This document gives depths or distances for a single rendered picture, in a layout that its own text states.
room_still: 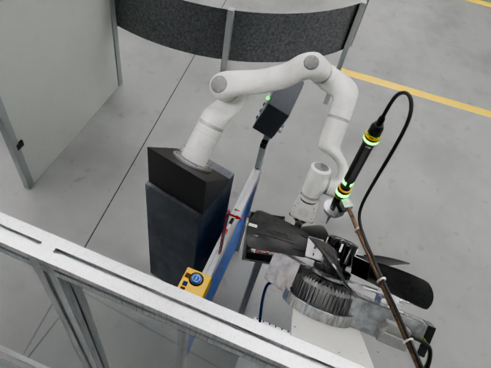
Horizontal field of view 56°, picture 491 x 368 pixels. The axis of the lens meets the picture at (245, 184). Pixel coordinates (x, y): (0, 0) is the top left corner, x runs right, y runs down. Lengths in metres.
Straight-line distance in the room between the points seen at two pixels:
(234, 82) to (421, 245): 2.05
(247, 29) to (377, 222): 1.63
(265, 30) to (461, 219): 2.00
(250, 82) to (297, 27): 1.46
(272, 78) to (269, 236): 0.65
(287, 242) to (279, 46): 1.96
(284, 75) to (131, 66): 2.43
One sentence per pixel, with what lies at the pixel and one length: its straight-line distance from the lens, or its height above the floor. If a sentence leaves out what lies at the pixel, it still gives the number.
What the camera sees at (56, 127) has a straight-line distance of 3.37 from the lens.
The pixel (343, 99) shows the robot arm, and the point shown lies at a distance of 1.83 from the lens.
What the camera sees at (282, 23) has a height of 0.87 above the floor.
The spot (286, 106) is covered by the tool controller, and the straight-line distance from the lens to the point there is 2.12.
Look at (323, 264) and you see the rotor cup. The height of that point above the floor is 1.18.
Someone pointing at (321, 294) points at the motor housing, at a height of 1.17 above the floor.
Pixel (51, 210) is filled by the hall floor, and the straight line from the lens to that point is 3.25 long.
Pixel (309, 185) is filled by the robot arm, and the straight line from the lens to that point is 1.84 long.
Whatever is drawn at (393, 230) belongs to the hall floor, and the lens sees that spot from 3.46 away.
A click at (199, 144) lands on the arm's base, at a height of 1.16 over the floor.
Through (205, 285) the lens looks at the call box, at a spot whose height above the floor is 1.07.
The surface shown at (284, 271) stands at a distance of 1.87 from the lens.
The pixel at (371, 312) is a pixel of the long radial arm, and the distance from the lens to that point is 1.78.
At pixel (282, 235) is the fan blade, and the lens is 1.71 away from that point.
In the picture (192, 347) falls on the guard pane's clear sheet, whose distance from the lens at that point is 0.79.
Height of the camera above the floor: 2.65
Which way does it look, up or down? 53 degrees down
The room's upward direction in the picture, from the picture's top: 13 degrees clockwise
